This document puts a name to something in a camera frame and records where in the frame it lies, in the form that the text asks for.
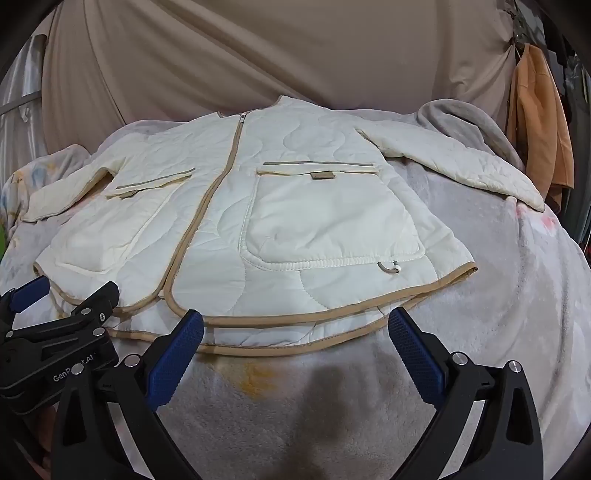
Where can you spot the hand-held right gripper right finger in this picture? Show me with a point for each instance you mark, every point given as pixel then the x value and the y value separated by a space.
pixel 415 357

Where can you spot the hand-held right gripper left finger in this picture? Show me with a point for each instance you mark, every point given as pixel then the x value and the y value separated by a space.
pixel 178 357

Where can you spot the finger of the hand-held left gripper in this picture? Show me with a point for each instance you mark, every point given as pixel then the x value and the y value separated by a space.
pixel 94 300
pixel 28 290

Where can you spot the cream quilted jacket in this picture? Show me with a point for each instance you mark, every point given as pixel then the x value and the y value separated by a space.
pixel 286 184

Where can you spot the dark hanging clothes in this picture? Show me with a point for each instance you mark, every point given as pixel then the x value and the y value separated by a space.
pixel 577 138

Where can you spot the grey floral blanket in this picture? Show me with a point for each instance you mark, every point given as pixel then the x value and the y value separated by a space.
pixel 508 286

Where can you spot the white sheer curtain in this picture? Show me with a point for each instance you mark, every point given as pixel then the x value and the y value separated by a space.
pixel 23 106

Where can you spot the orange hanging garment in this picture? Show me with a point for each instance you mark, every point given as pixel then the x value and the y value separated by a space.
pixel 540 124

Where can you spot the beige curtain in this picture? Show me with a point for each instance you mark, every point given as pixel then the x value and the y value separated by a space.
pixel 277 50

